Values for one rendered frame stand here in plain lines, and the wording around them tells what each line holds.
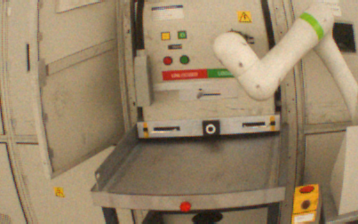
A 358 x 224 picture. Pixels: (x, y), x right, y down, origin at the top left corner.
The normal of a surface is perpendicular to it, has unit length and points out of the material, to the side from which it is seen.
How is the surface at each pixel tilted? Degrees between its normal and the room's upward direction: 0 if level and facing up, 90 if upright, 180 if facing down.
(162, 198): 90
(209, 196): 90
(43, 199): 90
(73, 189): 90
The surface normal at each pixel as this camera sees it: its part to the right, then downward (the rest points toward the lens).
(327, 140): -0.18, 0.25
